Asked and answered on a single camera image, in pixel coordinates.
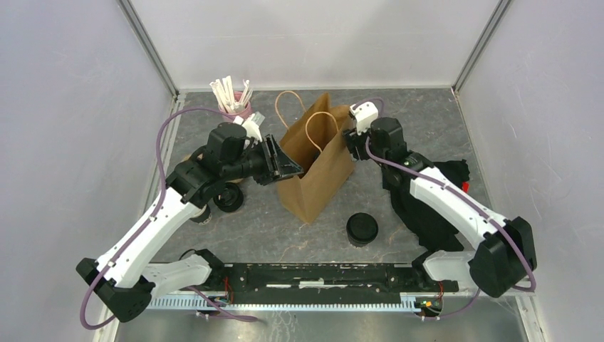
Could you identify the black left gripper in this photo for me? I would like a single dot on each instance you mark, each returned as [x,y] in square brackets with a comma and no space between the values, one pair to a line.
[280,165]

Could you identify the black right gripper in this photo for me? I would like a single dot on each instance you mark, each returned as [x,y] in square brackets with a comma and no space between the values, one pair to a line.
[353,139]

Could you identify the brown paper bag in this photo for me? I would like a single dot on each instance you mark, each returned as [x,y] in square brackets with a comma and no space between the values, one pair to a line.
[315,141]

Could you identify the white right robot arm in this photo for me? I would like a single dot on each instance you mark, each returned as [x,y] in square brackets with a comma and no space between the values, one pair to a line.
[464,240]

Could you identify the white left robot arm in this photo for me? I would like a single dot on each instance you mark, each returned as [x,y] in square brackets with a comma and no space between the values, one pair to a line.
[123,278]

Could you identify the stack of black lids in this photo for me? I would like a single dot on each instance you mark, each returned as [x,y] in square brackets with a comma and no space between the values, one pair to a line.
[230,199]

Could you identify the pink straw holder cup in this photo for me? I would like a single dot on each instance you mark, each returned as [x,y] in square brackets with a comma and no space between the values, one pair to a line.
[232,111]

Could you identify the stack of paper cups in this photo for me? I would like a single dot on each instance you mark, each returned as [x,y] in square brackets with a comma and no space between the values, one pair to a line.
[204,217]

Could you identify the white wrapped straws bundle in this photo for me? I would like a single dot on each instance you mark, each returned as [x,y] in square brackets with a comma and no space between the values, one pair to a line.
[223,88]

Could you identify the black cloth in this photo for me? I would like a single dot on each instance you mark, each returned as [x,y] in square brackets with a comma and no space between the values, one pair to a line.
[433,231]

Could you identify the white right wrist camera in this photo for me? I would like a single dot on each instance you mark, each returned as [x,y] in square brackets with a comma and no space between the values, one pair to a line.
[363,115]

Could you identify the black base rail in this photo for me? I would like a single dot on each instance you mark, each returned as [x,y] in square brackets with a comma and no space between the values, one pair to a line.
[311,283]

